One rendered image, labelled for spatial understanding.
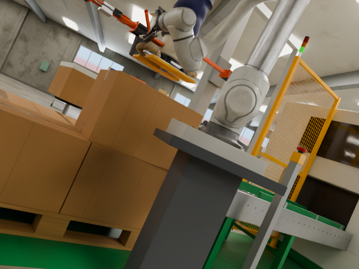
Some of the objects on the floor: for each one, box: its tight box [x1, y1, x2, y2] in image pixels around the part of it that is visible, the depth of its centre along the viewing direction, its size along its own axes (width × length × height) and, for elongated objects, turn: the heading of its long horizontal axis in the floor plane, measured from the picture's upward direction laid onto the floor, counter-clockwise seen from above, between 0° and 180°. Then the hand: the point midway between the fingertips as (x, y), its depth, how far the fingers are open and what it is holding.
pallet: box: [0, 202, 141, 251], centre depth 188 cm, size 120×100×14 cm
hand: (147, 25), depth 156 cm, fingers open, 13 cm apart
